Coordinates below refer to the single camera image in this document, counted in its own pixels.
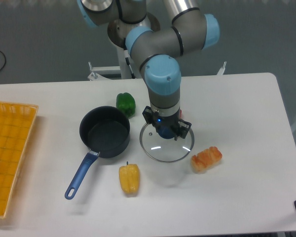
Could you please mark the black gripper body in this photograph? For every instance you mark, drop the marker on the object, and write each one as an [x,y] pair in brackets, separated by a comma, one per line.
[162,122]

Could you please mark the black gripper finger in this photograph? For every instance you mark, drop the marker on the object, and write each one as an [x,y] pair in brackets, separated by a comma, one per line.
[181,128]
[148,115]

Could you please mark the glass lid with blue knob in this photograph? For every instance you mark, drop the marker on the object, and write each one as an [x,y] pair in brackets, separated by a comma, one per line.
[165,150]

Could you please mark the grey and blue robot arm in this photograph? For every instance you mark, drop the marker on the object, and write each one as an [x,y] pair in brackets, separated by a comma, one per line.
[154,51]

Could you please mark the green toy bell pepper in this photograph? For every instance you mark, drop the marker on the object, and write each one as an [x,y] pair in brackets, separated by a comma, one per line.
[125,102]

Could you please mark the orange toy salmon sushi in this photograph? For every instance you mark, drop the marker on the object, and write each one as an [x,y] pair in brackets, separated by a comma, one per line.
[205,159]

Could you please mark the yellow toy bell pepper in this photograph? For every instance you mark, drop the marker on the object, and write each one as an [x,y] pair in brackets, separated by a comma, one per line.
[129,178]

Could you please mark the yellow plastic basket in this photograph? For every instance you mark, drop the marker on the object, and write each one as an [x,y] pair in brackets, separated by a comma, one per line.
[16,123]

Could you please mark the dark saucepan with blue handle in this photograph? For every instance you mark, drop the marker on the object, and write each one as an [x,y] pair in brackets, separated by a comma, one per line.
[105,131]

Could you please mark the white bracket at table edge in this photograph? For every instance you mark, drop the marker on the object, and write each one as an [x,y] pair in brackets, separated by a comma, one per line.
[222,69]

